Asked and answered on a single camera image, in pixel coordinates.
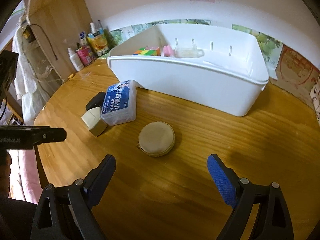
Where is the white spray bottle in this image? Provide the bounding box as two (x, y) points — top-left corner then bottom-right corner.
(68, 48), (84, 72)

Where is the beige angular block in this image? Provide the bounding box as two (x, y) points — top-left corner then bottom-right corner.
(81, 106), (108, 137)

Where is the black cable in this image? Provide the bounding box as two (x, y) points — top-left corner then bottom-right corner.
(26, 23), (59, 61)

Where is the pink white small object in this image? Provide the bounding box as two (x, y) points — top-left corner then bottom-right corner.
(163, 45), (175, 57)

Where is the black power adapter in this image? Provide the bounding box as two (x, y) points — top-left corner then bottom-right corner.
(85, 92), (106, 111)

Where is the pink tin can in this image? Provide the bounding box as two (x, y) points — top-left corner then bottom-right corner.
(76, 45), (96, 66)

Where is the pink cushion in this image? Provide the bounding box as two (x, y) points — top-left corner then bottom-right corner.
(9, 150), (42, 204)

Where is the printed canvas tote bag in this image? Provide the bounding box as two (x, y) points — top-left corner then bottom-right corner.
(310, 75), (320, 125)

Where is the colourful rubik's cube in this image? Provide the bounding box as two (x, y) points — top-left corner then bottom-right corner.
(133, 47), (161, 56)

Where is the clear small plastic box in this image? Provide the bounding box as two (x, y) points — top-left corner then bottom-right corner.
(175, 47), (204, 58)

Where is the white plastic storage bin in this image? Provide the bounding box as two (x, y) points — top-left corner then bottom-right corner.
(107, 24), (269, 116)

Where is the round beige zip case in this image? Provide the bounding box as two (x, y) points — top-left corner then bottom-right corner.
(137, 121), (176, 157)

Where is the white lace cloth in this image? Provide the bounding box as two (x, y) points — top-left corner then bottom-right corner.
(12, 27), (50, 126)

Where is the blue floss pick box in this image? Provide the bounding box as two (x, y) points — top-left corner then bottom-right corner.
(100, 80), (137, 126)

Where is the person's left hand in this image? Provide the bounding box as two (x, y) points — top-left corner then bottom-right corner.
(0, 153), (12, 197)

